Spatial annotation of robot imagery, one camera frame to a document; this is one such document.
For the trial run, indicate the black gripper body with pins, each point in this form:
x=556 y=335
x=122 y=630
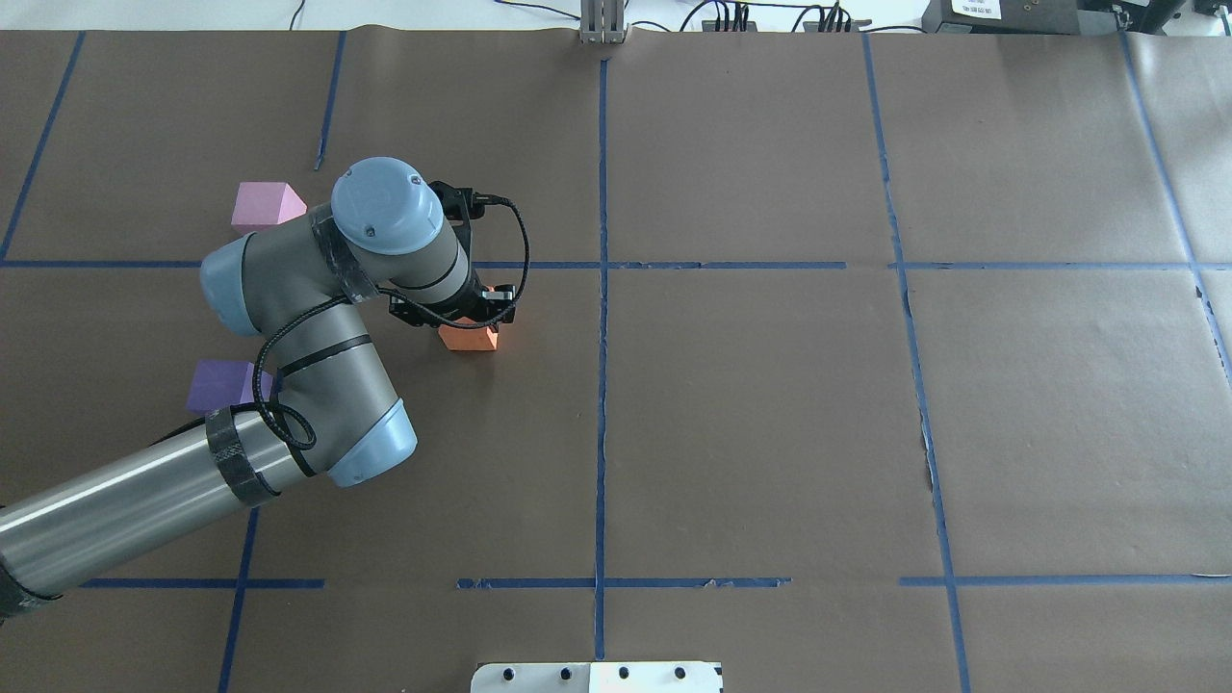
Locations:
x=469 y=304

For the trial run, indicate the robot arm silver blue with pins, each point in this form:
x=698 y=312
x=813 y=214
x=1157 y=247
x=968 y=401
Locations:
x=321 y=402

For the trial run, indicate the orange foam cube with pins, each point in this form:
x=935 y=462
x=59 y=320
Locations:
x=472 y=340

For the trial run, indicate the purple foam cube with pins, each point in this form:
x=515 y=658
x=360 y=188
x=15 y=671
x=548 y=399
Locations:
x=218 y=383

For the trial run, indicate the brown paper table cover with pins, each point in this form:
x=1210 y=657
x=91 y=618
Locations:
x=893 y=363

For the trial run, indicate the pink foam cube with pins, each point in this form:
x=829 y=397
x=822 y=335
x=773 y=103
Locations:
x=260 y=205

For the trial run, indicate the aluminium frame post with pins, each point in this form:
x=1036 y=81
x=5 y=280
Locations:
x=603 y=22

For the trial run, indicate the black desktop box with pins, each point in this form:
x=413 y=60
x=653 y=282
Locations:
x=1061 y=18

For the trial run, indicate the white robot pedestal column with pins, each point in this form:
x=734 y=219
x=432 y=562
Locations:
x=688 y=675

